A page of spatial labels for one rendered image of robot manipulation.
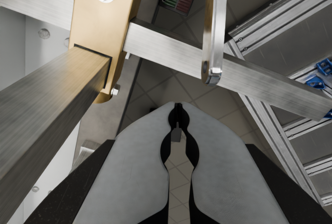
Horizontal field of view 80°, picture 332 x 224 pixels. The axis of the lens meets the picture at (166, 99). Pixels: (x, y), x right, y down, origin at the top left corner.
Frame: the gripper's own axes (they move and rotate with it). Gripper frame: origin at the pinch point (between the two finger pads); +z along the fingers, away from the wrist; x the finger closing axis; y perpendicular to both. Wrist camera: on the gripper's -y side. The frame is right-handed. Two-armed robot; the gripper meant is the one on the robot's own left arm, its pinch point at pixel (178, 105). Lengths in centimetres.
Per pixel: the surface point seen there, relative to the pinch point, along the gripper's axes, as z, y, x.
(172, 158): 92, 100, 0
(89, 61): 6.3, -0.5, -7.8
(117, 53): 8.6, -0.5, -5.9
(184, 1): 21.8, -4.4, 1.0
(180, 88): 92, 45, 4
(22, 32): 29.3, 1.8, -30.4
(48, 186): 30, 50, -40
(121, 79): 21.9, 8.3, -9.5
